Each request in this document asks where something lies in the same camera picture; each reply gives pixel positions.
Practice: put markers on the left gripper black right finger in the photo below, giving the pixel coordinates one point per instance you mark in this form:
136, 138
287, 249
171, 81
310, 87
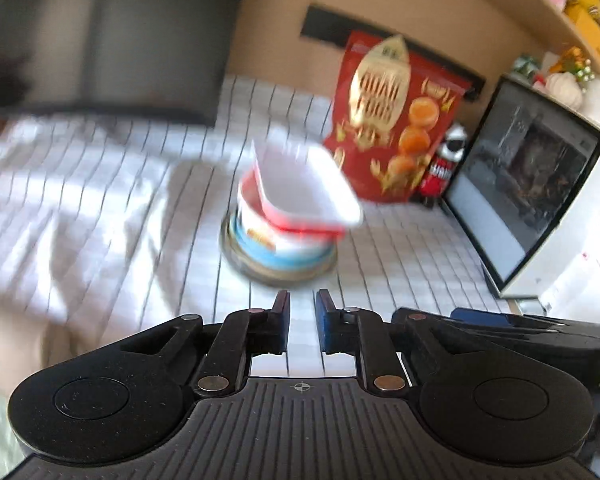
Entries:
365, 336

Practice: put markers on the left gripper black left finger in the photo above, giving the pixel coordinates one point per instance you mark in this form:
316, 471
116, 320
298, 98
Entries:
227, 349

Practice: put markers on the stainless steel bowl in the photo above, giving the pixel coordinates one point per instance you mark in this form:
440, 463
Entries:
246, 266

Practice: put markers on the blue ceramic bowl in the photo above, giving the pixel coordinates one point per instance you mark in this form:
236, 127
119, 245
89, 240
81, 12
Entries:
278, 260

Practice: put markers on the red white rectangular tray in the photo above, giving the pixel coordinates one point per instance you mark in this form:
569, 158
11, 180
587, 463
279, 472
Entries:
301, 188

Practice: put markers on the white black checkered tablecloth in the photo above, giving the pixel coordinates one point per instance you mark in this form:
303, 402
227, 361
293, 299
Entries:
111, 226

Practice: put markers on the white computer case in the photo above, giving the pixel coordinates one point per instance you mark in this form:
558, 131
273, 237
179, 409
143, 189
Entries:
527, 192

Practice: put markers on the red quail eggs bag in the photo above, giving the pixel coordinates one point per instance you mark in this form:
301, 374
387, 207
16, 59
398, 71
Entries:
391, 109

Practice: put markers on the white pumpkin decoration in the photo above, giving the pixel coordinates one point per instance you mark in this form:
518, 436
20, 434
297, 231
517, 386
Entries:
564, 87

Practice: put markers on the yellow flower bouquet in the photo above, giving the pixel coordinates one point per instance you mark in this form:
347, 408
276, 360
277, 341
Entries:
575, 62

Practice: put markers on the green white jar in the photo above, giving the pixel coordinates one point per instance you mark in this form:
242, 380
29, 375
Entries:
525, 67

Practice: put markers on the black monitor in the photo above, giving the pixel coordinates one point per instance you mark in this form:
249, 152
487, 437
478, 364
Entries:
163, 59

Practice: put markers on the yellow box on shelf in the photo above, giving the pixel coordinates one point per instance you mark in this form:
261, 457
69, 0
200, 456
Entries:
585, 16

